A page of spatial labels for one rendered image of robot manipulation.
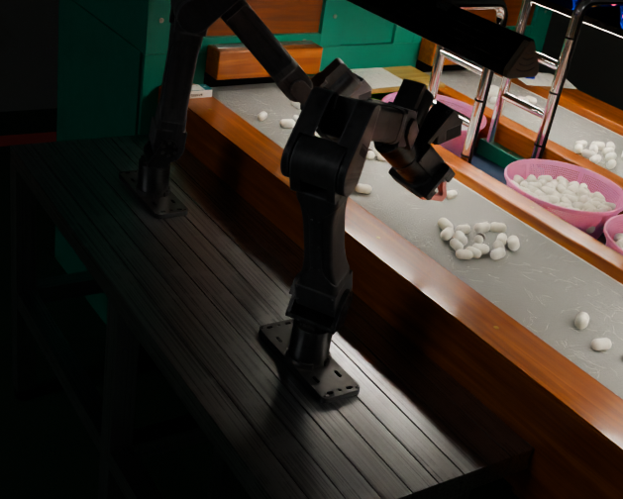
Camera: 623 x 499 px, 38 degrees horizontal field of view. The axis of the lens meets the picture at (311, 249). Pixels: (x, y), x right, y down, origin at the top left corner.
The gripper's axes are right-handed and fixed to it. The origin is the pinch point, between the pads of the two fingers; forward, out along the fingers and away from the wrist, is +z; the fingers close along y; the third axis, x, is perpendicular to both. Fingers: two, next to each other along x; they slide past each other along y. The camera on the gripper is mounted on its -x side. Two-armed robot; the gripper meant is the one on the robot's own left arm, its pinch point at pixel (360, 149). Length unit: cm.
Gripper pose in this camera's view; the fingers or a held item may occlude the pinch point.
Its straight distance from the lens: 197.4
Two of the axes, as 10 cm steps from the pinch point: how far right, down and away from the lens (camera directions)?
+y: -5.6, -4.7, 6.8
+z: 5.3, 4.2, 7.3
